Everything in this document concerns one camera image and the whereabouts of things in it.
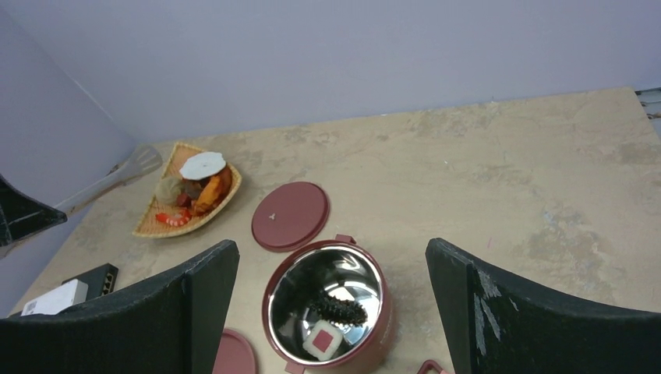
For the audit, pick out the dark red round lid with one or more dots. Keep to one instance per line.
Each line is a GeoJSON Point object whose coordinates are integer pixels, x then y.
{"type": "Point", "coordinates": [290, 216]}

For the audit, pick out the white black sushi piece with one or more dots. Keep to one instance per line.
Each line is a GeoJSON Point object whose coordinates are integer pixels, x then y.
{"type": "Point", "coordinates": [324, 341]}

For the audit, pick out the woven bamboo basket tray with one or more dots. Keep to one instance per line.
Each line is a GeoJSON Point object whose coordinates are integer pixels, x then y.
{"type": "Point", "coordinates": [149, 227]}

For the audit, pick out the aluminium rail frame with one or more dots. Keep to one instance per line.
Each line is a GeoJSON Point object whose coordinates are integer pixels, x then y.
{"type": "Point", "coordinates": [650, 101]}

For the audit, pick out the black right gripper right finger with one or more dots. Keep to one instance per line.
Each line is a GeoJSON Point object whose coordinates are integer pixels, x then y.
{"type": "Point", "coordinates": [498, 322]}

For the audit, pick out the black network switch box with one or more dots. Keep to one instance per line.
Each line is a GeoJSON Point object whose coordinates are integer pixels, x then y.
{"type": "Point", "coordinates": [101, 280]}

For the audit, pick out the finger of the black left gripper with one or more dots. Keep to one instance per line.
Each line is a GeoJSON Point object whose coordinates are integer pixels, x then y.
{"type": "Point", "coordinates": [23, 217]}

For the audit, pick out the white steamed bun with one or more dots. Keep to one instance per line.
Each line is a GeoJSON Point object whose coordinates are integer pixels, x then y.
{"type": "Point", "coordinates": [168, 190]}

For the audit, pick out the orange fried cutlet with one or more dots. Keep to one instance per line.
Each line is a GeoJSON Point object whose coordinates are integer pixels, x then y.
{"type": "Point", "coordinates": [217, 188]}

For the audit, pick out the black spiky sea cucumber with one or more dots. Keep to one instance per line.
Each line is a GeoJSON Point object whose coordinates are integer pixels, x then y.
{"type": "Point", "coordinates": [339, 311]}

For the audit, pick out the glass lid with red clasp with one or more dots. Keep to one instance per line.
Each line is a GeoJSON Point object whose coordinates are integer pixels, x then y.
{"type": "Point", "coordinates": [430, 366]}

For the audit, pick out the dark red steel lunch pot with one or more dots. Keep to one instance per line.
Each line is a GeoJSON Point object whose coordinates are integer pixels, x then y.
{"type": "Point", "coordinates": [345, 270]}

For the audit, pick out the steel food tongs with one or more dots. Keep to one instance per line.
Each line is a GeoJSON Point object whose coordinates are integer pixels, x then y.
{"type": "Point", "coordinates": [143, 160]}

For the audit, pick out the white small device box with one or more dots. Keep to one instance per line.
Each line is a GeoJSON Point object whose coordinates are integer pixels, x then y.
{"type": "Point", "coordinates": [53, 302]}

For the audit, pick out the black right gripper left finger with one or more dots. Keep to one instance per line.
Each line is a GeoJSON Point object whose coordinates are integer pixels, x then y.
{"type": "Point", "coordinates": [171, 322]}

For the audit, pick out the white round rice cracker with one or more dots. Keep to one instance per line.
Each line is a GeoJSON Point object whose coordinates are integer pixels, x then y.
{"type": "Point", "coordinates": [202, 165]}

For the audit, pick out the red white shrimp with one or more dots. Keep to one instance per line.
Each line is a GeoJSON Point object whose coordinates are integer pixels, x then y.
{"type": "Point", "coordinates": [177, 219]}

